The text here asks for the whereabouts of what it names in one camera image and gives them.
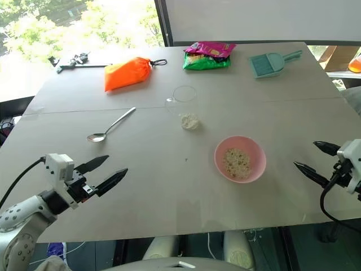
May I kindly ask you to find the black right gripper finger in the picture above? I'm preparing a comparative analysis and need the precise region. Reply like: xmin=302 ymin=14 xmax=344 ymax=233
xmin=312 ymin=141 xmax=341 ymax=157
xmin=293 ymin=161 xmax=331 ymax=187

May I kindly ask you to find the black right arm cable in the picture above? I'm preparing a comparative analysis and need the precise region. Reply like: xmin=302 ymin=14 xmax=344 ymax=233
xmin=319 ymin=173 xmax=361 ymax=227

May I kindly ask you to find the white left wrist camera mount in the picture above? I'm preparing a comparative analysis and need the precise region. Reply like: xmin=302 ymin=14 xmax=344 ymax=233
xmin=44 ymin=154 xmax=80 ymax=210

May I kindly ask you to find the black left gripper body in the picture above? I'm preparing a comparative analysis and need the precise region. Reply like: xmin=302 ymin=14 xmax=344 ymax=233
xmin=65 ymin=169 xmax=100 ymax=204

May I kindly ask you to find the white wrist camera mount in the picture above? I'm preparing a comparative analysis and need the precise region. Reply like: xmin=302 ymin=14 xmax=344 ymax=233
xmin=44 ymin=154 xmax=80 ymax=210
xmin=337 ymin=138 xmax=361 ymax=195

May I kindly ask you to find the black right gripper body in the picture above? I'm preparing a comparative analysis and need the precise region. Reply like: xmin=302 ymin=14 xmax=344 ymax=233
xmin=329 ymin=159 xmax=354 ymax=188

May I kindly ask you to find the black table leg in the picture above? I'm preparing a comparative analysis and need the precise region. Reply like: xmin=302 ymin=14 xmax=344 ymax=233
xmin=278 ymin=225 xmax=301 ymax=271

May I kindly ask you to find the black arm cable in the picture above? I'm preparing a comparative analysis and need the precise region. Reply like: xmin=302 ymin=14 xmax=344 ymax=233
xmin=319 ymin=173 xmax=361 ymax=227
xmin=0 ymin=156 xmax=47 ymax=209

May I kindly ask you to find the black key bunch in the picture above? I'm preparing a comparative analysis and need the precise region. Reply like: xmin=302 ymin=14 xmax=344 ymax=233
xmin=69 ymin=51 xmax=91 ymax=65

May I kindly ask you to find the dark window frame post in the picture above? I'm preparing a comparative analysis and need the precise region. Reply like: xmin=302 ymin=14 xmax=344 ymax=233
xmin=154 ymin=0 xmax=174 ymax=47

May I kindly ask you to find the dark side shelf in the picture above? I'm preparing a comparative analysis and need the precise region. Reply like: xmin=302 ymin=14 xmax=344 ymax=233
xmin=0 ymin=95 xmax=35 ymax=149

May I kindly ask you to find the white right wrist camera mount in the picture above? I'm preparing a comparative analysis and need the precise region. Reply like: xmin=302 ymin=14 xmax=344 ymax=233
xmin=337 ymin=138 xmax=361 ymax=195

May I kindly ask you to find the orange translucent object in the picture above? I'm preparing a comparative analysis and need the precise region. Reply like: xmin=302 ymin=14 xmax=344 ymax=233
xmin=348 ymin=51 xmax=361 ymax=74

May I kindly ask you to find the teal plastic dustpan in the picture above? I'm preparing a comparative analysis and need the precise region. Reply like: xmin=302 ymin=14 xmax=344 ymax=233
xmin=248 ymin=53 xmax=301 ymax=80

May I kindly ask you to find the black rod tool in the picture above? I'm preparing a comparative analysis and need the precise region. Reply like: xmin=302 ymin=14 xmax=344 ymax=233
xmin=55 ymin=63 xmax=113 ymax=75

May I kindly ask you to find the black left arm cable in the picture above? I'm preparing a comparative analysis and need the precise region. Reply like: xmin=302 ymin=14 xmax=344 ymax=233
xmin=0 ymin=156 xmax=47 ymax=209

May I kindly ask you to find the magenta snack bag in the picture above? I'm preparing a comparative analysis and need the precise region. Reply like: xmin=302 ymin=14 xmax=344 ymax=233
xmin=183 ymin=41 xmax=237 ymax=59

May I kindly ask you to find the silver metal spoon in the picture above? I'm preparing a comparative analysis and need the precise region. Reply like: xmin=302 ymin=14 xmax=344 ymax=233
xmin=86 ymin=107 xmax=137 ymax=143

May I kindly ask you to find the clear glass cup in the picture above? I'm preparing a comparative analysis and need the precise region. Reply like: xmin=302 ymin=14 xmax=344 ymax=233
xmin=164 ymin=85 xmax=204 ymax=132

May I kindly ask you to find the white rounded robot leg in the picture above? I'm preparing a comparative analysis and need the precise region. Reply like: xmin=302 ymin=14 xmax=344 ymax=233
xmin=142 ymin=235 xmax=182 ymax=261
xmin=223 ymin=230 xmax=257 ymax=270

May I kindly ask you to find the green snack bag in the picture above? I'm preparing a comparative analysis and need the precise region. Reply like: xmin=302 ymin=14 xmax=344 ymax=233
xmin=182 ymin=52 xmax=232 ymax=71

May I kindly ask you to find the brown cardboard box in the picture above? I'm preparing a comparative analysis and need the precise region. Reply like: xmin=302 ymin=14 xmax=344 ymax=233
xmin=324 ymin=45 xmax=361 ymax=73

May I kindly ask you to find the pink bowl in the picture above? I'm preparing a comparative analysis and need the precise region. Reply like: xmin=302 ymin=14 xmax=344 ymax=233
xmin=213 ymin=135 xmax=267 ymax=185

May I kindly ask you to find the white board panel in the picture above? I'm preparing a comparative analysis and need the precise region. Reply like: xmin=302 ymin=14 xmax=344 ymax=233
xmin=164 ymin=0 xmax=361 ymax=46

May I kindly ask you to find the beige grainy food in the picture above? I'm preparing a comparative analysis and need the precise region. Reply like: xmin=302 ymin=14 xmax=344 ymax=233
xmin=222 ymin=148 xmax=252 ymax=180

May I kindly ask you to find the orange drawstring bag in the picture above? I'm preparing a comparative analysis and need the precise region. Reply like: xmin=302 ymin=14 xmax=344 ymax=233
xmin=104 ymin=56 xmax=168 ymax=93

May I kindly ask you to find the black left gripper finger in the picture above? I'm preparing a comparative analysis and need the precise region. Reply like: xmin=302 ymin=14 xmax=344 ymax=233
xmin=73 ymin=155 xmax=110 ymax=174
xmin=94 ymin=168 xmax=129 ymax=198

